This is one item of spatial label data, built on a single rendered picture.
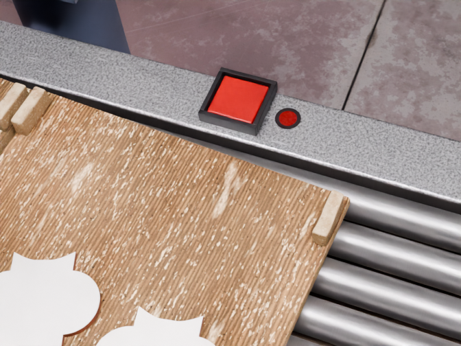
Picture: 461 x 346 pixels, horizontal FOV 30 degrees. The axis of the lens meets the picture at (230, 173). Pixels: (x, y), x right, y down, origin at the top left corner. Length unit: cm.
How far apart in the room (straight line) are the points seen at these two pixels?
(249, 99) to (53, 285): 33
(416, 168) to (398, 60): 130
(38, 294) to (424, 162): 46
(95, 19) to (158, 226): 62
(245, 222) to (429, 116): 129
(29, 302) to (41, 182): 16
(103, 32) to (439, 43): 108
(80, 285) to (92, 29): 67
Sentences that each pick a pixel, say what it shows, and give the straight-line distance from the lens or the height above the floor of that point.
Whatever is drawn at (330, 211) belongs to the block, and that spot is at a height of 96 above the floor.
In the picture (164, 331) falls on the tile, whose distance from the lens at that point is 91.
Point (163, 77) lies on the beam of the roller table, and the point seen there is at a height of 92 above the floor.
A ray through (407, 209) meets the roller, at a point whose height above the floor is 92.
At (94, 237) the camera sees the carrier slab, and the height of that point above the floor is 94.
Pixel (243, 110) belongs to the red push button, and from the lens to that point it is 105.
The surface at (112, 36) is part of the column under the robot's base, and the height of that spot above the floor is 62.
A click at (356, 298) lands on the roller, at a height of 91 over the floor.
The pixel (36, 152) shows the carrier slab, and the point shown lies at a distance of 106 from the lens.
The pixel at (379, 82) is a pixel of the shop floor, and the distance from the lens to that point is 226.
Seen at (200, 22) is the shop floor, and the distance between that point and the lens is 242.
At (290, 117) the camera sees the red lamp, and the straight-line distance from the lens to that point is 106.
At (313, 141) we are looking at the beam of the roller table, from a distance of 104.
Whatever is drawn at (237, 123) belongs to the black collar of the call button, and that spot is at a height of 93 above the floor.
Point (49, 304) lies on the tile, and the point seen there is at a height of 94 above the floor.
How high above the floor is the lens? 177
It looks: 57 degrees down
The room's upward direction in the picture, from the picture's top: 9 degrees counter-clockwise
